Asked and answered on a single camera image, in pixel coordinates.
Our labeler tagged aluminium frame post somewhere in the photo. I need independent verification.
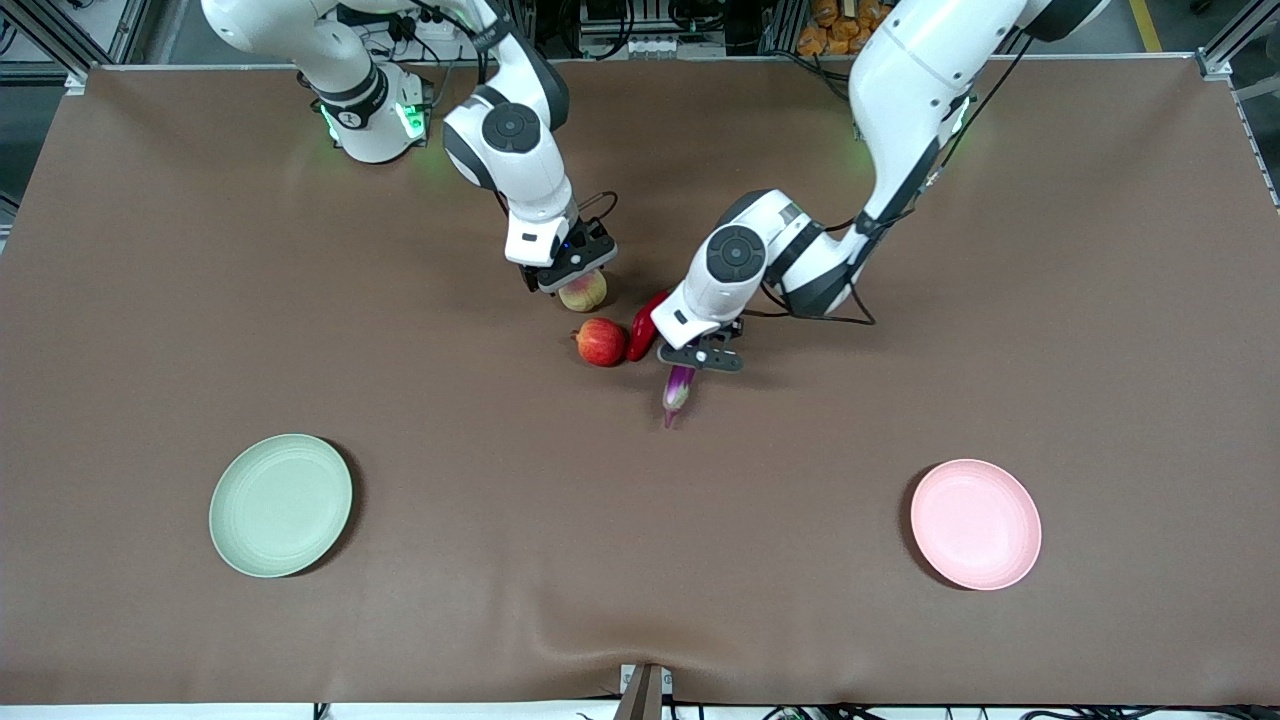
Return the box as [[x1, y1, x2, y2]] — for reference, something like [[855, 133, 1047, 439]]
[[0, 0, 151, 91], [1195, 0, 1280, 81]]

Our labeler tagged pale green round plate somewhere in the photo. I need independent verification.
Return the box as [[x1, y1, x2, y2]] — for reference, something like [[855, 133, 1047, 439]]
[[208, 433, 354, 580]]

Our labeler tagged white power strip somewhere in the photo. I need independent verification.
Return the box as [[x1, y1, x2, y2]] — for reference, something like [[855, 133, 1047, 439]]
[[578, 33, 731, 59]]

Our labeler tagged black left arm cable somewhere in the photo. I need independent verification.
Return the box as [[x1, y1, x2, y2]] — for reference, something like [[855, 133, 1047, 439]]
[[740, 35, 1036, 328]]

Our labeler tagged red pomegranate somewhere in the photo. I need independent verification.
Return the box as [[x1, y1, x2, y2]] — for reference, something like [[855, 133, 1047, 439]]
[[571, 317, 630, 368]]

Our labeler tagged bag of orange items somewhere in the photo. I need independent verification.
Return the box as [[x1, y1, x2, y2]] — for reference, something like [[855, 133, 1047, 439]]
[[797, 0, 896, 57]]

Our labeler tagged yellow pink peach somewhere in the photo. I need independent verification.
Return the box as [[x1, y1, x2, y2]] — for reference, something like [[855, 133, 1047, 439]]
[[558, 270, 609, 313]]

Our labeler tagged pink round plate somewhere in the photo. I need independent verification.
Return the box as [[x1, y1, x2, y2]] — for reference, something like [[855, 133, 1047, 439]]
[[909, 459, 1043, 592]]

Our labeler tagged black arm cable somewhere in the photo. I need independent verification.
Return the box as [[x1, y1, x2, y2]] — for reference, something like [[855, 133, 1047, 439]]
[[740, 35, 1036, 328], [573, 189, 620, 241]]

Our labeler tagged purple eggplant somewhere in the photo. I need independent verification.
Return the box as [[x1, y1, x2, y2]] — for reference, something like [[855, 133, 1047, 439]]
[[661, 365, 699, 430]]

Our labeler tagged red chili pepper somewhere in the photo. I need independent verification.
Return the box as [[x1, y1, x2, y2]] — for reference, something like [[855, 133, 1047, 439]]
[[625, 290, 672, 363]]

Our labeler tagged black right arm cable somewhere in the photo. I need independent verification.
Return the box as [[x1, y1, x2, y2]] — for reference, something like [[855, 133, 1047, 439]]
[[573, 189, 620, 241]]

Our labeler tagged brown table cloth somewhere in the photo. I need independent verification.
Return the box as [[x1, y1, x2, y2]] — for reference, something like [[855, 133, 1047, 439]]
[[0, 55, 1280, 707]]

